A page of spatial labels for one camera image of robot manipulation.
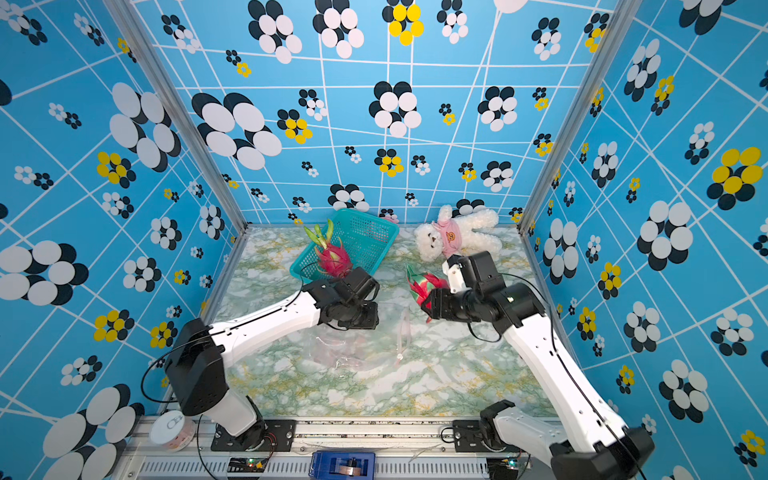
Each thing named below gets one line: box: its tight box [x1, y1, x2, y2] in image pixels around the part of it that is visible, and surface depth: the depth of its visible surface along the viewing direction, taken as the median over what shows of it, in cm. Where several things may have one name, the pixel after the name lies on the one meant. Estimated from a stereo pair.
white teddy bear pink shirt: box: [414, 205, 503, 261], surface depth 109 cm
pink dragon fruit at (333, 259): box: [304, 219, 353, 279], surface depth 101 cm
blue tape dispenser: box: [308, 451, 376, 480], surface depth 67 cm
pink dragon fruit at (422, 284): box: [406, 264, 450, 310], surface depth 72 cm
